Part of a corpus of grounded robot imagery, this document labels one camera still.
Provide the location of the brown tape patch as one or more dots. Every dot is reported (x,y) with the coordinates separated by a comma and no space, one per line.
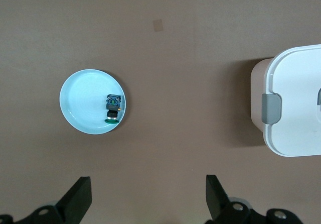
(158,25)

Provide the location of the white lunch box grey latches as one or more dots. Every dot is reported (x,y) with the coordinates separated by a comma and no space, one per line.
(298,83)

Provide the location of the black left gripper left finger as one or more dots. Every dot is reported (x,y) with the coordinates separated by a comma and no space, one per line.
(75,201)

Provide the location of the small dark electronic part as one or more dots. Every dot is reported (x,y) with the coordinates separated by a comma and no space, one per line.
(113,107)

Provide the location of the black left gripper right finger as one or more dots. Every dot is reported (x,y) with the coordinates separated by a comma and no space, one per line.
(217,201)

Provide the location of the light blue round plate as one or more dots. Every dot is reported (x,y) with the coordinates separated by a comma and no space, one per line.
(82,101)

